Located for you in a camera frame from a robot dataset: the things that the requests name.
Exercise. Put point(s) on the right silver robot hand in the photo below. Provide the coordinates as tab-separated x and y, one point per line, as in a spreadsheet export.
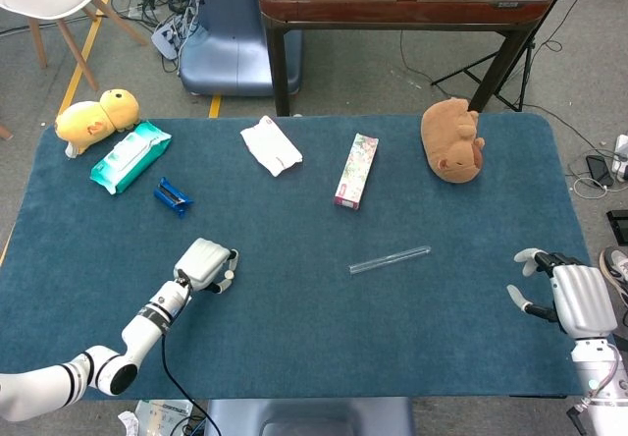
584	298

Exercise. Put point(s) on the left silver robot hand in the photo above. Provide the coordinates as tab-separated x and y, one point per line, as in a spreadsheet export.
201	264

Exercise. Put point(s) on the clear glass test tube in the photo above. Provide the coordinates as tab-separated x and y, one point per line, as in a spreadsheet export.
390	259

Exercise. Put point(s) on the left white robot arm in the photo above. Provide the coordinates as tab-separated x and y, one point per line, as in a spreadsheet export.
147	323

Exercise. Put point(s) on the grey sneaker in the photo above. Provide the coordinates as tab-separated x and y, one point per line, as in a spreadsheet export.
615	269

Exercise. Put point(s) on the black flat device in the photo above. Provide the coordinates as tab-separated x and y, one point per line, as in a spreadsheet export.
619	227

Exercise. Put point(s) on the blue felt table mat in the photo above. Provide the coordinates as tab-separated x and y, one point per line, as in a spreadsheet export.
294	318

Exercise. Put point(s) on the black smartphone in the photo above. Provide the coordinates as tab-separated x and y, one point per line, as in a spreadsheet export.
599	171

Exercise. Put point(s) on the green wet wipes pack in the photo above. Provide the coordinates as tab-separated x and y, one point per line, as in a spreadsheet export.
130	156

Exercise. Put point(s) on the white tissue packet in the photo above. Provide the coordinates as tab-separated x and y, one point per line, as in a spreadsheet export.
272	148

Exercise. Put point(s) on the white green paper package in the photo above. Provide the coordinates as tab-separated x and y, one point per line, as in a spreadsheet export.
162	414

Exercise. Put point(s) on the crumpled white paper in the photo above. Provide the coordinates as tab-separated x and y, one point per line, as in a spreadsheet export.
128	422

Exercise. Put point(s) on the pink floral carton box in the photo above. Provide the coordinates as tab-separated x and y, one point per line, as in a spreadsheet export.
355	171

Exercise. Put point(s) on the yellow plush duck toy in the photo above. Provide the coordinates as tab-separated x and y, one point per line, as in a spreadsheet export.
83	124

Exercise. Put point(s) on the grey-blue robot torso base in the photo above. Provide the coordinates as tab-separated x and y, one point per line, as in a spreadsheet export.
309	416

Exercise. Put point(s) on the brown capybara plush toy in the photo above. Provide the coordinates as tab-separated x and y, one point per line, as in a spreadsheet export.
449	146

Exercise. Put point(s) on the blue-grey machine base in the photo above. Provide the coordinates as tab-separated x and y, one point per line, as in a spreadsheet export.
230	43

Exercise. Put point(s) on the white power strip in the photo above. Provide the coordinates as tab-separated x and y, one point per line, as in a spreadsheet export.
167	38

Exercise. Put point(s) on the brown mahjong table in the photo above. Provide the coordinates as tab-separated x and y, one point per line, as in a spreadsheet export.
392	11

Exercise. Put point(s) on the white wall charger block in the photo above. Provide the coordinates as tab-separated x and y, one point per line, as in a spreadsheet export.
622	158

